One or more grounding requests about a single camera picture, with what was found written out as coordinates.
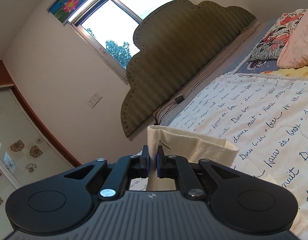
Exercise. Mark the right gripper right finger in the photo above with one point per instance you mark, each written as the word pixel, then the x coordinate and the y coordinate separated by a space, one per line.
pixel 179 169

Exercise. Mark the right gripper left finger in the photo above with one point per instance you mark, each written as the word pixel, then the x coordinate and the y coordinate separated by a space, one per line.
pixel 117 176

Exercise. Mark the cream white pants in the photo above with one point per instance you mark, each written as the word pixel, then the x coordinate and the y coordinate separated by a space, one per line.
pixel 192 146

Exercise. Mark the white bedspread with script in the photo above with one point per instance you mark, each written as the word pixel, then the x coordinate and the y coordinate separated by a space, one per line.
pixel 266 118

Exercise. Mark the wardrobe with flower-patterned doors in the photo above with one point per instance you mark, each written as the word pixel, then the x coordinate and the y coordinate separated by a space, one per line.
pixel 26 155

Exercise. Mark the green scalloped headboard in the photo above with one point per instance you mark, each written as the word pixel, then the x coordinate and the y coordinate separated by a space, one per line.
pixel 175 42

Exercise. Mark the floral patterned blanket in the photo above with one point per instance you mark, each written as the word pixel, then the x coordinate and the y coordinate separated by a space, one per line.
pixel 271 45

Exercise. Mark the white wall socket plate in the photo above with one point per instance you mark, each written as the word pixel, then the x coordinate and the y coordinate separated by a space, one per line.
pixel 94 100

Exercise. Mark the window with metal frame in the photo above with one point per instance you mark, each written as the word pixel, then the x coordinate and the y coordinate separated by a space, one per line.
pixel 108 26

